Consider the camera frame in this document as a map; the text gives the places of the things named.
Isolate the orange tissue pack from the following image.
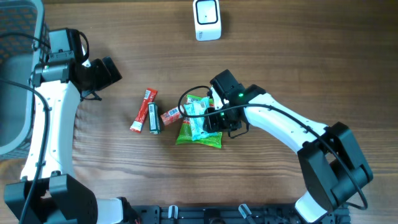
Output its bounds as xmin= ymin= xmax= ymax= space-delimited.
xmin=160 ymin=106 xmax=184 ymax=126

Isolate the red white box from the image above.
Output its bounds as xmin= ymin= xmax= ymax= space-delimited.
xmin=130 ymin=88 xmax=157 ymax=133

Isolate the green white box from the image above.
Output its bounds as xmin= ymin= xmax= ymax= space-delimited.
xmin=148 ymin=102 xmax=161 ymax=134

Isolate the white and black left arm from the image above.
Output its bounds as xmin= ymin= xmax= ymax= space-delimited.
xmin=4 ymin=28 xmax=130 ymax=223

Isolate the white barcode scanner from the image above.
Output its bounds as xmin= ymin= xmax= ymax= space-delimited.
xmin=192 ymin=0 xmax=221 ymax=41

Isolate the dark grey plastic basket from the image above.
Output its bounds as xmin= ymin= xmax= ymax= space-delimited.
xmin=1 ymin=0 xmax=50 ymax=160

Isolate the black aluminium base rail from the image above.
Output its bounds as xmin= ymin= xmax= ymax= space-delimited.
xmin=124 ymin=203 xmax=352 ymax=224

